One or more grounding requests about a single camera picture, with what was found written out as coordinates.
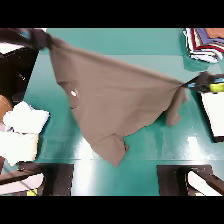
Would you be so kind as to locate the brown T-shirt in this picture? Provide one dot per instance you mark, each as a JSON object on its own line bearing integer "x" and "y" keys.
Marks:
{"x": 110, "y": 96}

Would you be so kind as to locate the red garment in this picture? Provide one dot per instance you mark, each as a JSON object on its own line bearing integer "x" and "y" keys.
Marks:
{"x": 204, "y": 45}

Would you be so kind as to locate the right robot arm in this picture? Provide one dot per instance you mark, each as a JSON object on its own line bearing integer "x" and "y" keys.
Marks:
{"x": 213, "y": 110}

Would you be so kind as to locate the orange garment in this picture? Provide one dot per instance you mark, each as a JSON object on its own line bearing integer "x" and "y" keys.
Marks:
{"x": 216, "y": 32}

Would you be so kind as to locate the blue garment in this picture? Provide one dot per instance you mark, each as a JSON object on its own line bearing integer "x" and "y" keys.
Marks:
{"x": 207, "y": 39}

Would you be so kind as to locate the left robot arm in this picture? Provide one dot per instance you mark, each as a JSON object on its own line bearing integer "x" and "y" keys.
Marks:
{"x": 20, "y": 66}

